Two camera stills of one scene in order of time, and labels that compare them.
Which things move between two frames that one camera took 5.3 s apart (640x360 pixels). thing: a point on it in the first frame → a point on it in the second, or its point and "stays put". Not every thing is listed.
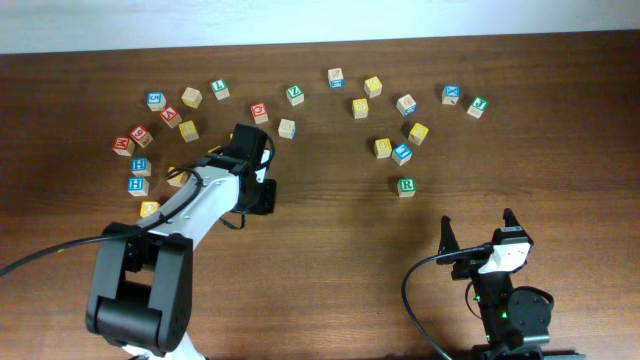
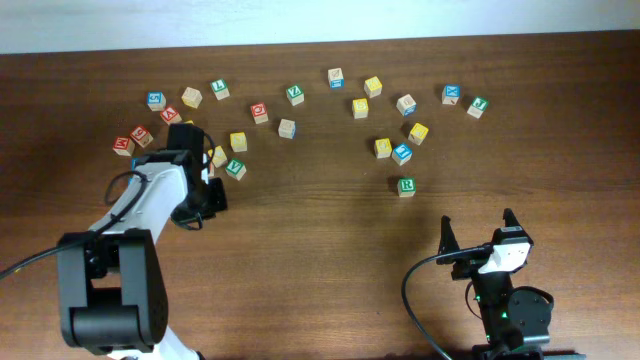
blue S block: [156, 101] stays put
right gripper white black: [466, 267] stays put
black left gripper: [266, 204] → [218, 202]
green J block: [476, 109] stays put
